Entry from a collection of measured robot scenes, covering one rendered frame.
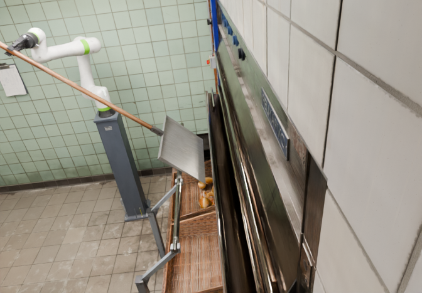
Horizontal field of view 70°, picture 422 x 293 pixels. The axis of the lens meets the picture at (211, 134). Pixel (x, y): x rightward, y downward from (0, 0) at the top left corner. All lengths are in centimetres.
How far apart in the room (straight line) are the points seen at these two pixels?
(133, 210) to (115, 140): 87
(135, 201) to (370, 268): 304
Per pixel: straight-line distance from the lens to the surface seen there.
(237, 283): 109
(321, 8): 35
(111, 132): 281
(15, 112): 390
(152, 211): 203
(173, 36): 312
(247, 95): 105
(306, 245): 52
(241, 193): 127
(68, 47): 252
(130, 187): 315
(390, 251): 28
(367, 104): 27
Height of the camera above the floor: 234
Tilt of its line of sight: 31 degrees down
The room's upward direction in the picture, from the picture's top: 7 degrees counter-clockwise
